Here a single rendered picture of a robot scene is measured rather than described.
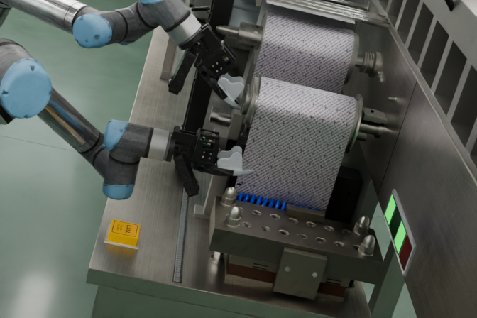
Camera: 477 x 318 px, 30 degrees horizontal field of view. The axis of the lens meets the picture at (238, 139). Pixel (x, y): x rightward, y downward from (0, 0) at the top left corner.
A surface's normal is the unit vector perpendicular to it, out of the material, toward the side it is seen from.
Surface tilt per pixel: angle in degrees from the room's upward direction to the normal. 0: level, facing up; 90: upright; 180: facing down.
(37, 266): 0
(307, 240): 0
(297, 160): 90
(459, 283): 90
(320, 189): 90
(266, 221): 0
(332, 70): 92
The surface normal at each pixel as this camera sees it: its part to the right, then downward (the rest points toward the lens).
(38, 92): 0.64, 0.36
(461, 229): -0.97, -0.22
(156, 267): 0.24, -0.89
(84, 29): -0.50, 0.23
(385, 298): 0.00, 0.40
